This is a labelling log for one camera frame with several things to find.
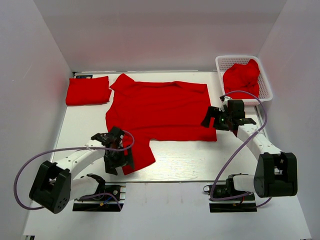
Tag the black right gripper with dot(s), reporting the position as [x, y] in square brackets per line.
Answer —
[212, 111]

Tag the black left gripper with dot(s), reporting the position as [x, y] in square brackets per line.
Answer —
[125, 159]

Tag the red t shirt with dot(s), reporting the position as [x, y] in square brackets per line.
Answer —
[163, 111]
[88, 91]

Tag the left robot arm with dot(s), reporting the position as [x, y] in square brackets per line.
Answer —
[56, 183]

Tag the crumpled red shirt in basket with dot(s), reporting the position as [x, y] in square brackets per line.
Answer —
[242, 77]

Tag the white plastic mesh basket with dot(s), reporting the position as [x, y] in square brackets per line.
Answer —
[225, 62]

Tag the blue label sticker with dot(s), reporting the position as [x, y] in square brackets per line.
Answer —
[84, 76]

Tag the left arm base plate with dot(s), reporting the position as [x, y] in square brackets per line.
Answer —
[110, 198]

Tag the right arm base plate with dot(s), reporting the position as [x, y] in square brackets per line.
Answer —
[243, 204]

